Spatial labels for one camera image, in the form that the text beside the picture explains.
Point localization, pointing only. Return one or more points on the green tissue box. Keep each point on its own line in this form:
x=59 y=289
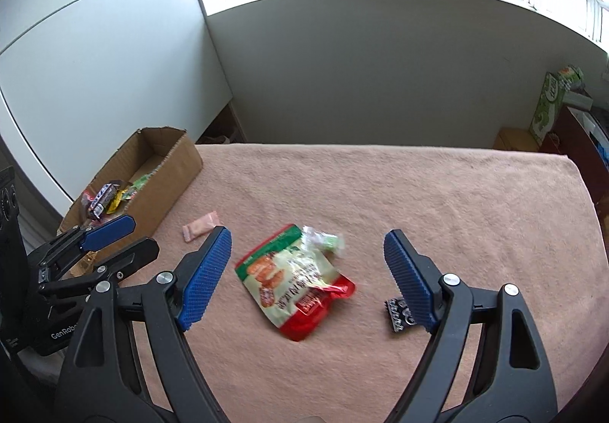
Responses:
x=565 y=86

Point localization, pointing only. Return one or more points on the red green snack pouch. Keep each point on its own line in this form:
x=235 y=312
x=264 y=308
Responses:
x=293 y=287

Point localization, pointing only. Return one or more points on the pink table cloth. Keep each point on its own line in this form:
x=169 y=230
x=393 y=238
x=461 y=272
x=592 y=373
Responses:
x=490 y=217

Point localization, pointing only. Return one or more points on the open cardboard box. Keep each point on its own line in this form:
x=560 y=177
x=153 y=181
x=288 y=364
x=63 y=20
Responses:
x=154 y=167

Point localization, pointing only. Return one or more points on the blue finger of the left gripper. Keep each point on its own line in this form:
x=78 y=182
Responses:
x=128 y=261
x=96 y=239

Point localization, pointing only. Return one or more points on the yellow snack packet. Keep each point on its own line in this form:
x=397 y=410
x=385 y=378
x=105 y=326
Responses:
x=122 y=196

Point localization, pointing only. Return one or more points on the pink candy sachet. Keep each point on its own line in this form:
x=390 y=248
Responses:
x=201 y=226

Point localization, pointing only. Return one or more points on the black white candy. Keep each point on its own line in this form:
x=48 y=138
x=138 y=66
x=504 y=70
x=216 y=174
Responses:
x=399 y=315

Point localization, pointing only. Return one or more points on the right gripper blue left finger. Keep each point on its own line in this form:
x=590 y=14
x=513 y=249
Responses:
x=102 y=379

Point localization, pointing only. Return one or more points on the white cabinet panel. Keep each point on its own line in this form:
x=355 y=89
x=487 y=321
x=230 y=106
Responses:
x=79 y=76

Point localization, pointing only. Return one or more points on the pale green candy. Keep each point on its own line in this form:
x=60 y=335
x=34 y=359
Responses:
x=324 y=242

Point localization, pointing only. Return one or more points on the dark wooden side cabinet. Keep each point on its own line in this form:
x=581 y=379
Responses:
x=567 y=137

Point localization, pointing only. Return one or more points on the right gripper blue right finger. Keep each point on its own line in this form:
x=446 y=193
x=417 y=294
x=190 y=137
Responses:
x=511 y=379

